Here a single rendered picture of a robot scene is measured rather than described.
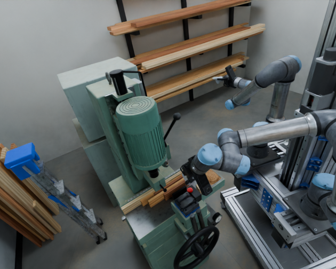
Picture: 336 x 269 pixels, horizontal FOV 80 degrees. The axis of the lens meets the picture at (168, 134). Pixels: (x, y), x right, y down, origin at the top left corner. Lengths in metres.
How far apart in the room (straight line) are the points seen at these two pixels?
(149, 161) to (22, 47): 2.42
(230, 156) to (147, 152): 0.36
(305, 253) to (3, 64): 3.43
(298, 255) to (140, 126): 1.53
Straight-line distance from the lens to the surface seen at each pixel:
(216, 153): 0.71
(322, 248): 2.01
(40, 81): 3.11
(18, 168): 1.58
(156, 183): 1.08
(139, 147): 0.87
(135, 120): 0.79
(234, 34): 3.79
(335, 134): 0.86
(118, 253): 2.18
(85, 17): 3.07
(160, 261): 1.43
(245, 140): 0.85
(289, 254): 1.91
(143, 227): 1.15
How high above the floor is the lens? 1.88
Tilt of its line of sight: 36 degrees down
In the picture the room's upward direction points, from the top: 10 degrees counter-clockwise
